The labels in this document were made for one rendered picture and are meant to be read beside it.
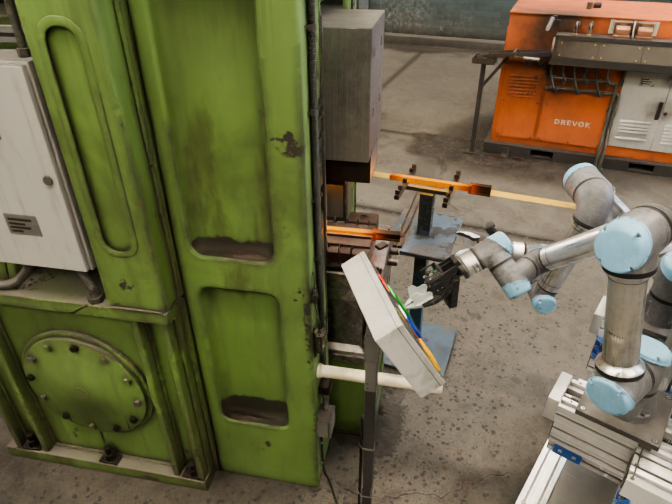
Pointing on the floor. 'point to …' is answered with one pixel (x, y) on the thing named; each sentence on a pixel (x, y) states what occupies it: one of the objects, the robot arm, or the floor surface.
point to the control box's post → (369, 425)
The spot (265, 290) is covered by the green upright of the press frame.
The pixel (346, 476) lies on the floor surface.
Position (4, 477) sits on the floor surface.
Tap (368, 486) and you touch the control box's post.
